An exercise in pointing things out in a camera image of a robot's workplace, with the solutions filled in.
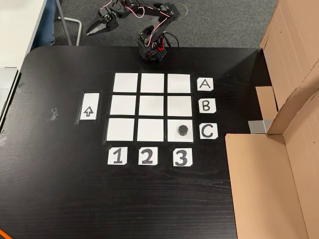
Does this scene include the grey tape strip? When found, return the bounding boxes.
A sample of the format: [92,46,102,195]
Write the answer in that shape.
[248,119,274,134]

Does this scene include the white arrow paper sheet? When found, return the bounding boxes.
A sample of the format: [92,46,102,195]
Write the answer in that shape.
[79,93,100,121]

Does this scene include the white paper grid square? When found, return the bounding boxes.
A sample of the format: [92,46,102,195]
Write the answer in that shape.
[137,119,164,142]
[110,95,137,116]
[167,96,193,117]
[113,73,139,92]
[167,73,191,94]
[139,95,164,117]
[106,118,135,141]
[167,119,194,143]
[141,73,164,93]

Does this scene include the paper label letter A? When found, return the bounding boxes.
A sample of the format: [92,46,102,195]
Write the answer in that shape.
[197,78,214,92]

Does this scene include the paper label number 3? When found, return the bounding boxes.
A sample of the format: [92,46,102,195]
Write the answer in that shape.
[173,148,193,167]

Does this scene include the black power cable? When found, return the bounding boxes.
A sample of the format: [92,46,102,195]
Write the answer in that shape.
[163,31,180,48]

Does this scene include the grey laptop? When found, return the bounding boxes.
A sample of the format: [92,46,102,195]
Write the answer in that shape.
[0,66,19,126]

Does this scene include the black floor tape patch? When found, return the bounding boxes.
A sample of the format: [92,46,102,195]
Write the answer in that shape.
[170,2,188,19]

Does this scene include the large brown cardboard box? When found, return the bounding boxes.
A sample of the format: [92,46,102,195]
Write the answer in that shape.
[225,0,319,239]

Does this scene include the grey metal desk leg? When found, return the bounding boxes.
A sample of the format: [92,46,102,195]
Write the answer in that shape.
[56,0,83,47]

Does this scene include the paper label number 2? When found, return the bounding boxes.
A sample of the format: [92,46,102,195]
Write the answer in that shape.
[138,146,159,166]

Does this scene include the person's leg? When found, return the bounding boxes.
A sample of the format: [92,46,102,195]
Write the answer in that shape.
[31,0,57,47]

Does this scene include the paper label letter C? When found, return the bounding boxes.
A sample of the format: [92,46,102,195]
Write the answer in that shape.
[199,123,219,140]

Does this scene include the white desk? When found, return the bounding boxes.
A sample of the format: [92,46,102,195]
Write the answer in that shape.
[0,0,48,69]

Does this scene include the paper label number 1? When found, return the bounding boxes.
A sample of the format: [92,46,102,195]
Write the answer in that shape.
[107,146,128,165]

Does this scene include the black octagonal token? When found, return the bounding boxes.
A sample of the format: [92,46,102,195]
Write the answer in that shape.
[177,124,189,137]

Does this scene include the paper label letter B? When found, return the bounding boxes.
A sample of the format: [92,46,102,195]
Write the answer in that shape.
[198,99,216,114]

